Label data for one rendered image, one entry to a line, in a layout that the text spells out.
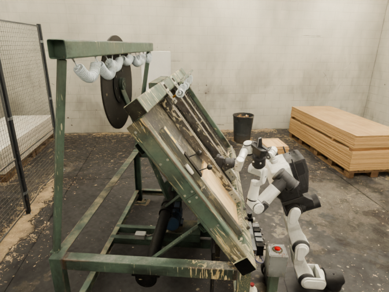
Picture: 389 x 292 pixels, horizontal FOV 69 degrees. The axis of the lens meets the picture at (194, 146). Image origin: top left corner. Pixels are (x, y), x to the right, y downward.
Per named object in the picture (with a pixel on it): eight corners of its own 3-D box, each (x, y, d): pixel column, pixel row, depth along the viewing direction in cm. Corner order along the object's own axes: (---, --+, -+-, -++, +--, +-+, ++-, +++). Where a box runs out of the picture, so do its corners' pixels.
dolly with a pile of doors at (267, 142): (287, 166, 550) (289, 146, 537) (260, 167, 544) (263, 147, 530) (275, 154, 607) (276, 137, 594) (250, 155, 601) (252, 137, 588)
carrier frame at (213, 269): (243, 356, 213) (252, 266, 185) (63, 341, 221) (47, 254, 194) (229, 203, 419) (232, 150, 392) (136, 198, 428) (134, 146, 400)
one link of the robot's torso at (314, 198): (317, 201, 234) (311, 183, 229) (323, 210, 222) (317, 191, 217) (284, 211, 239) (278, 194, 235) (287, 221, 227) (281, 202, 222)
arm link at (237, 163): (228, 170, 243) (241, 172, 243) (230, 160, 237) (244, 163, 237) (228, 161, 252) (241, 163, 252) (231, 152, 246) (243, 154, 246)
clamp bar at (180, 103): (231, 182, 288) (252, 170, 282) (160, 83, 260) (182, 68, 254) (230, 177, 297) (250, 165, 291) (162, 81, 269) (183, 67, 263)
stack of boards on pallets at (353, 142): (400, 176, 514) (412, 134, 488) (346, 178, 502) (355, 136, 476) (325, 135, 744) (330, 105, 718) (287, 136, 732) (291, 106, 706)
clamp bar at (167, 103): (234, 205, 245) (258, 192, 240) (150, 91, 218) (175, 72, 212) (233, 199, 255) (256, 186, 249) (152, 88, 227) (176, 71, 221)
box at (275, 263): (285, 278, 186) (289, 256, 180) (267, 277, 187) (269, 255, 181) (281, 265, 198) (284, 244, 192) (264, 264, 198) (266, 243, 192)
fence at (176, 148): (237, 235, 207) (242, 233, 206) (158, 131, 185) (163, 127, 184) (237, 231, 212) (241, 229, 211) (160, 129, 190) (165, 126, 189)
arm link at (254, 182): (252, 165, 189) (249, 183, 193) (265, 170, 184) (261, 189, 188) (256, 163, 194) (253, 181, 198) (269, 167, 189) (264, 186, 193)
